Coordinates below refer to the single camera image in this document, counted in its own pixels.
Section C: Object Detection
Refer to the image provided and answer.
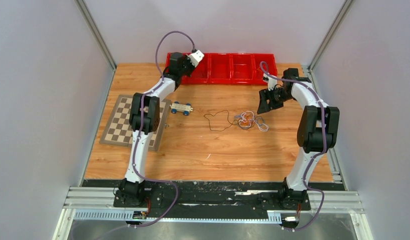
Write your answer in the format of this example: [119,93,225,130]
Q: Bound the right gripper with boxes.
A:
[258,86,294,115]

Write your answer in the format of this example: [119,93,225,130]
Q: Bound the white wire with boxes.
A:
[234,111,270,133]

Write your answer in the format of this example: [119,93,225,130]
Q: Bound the blue wire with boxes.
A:
[234,113,262,130]

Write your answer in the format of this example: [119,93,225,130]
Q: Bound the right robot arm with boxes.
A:
[257,68,340,209]

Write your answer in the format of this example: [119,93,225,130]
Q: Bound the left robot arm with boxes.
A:
[115,50,204,207]

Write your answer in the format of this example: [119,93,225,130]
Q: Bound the red bin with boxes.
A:
[252,53,278,85]
[186,53,209,85]
[209,53,231,85]
[163,52,189,88]
[232,53,253,85]

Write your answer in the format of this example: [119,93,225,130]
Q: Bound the white toy car blue wheels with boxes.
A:
[170,101,193,116]

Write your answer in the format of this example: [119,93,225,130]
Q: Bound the checkered chessboard mat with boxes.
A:
[99,94,172,152]

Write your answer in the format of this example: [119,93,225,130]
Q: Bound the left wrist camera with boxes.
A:
[187,50,204,67]

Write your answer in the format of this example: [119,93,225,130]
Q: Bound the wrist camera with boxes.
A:
[187,50,204,67]
[262,73,278,91]

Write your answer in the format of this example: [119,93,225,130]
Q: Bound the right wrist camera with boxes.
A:
[262,73,278,91]

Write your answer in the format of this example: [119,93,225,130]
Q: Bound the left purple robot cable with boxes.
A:
[130,30,196,229]

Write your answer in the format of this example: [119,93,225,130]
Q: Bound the right aluminium frame post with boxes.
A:
[308,0,355,72]

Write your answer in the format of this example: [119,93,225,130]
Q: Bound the aluminium frame post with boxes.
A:
[75,0,117,72]
[308,0,355,72]

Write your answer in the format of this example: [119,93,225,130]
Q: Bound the left aluminium frame post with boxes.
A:
[75,0,117,72]

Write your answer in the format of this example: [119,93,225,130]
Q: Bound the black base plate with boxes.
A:
[81,179,346,220]

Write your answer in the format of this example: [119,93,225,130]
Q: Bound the aluminium front rail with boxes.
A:
[64,187,365,224]

